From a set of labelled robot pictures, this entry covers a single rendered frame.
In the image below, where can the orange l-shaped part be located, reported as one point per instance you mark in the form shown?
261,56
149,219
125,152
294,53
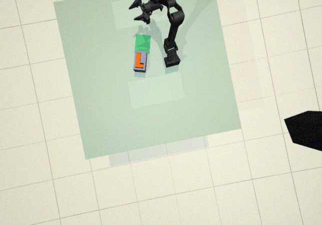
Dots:
138,60

